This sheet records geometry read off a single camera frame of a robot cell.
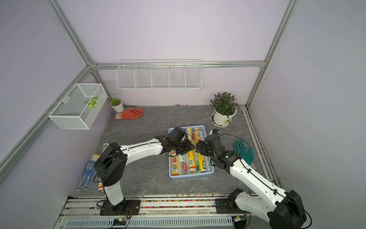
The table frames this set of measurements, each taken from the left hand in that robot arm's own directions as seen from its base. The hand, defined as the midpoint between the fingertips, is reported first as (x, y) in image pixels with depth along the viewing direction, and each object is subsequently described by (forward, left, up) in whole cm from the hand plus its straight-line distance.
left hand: (194, 150), depth 85 cm
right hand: (0, -5, +5) cm, 7 cm away
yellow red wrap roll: (-6, +12, -5) cm, 14 cm away
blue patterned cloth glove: (-4, +65, -10) cm, 66 cm away
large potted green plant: (+25, -23, +7) cm, 35 cm away
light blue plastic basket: (+13, -7, -5) cm, 16 cm away
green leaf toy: (+25, +58, +20) cm, 66 cm away
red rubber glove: (+41, +49, -10) cm, 65 cm away
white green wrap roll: (-10, -8, -5) cm, 13 cm away
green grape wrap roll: (-5, +7, -5) cm, 10 cm away
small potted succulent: (+46, +57, -2) cm, 73 cm away
